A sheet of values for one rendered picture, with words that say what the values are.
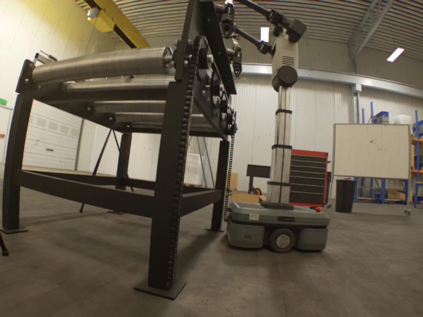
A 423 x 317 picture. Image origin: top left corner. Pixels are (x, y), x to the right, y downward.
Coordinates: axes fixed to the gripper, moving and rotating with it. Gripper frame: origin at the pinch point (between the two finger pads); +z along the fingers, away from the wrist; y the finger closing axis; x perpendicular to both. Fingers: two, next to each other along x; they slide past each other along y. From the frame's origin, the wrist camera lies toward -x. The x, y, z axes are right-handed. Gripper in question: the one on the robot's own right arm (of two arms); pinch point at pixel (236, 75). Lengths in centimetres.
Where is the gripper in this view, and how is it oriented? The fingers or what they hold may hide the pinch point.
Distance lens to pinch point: 184.7
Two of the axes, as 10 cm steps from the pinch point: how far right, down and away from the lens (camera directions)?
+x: 9.8, 0.9, -1.9
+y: -1.8, -1.0, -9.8
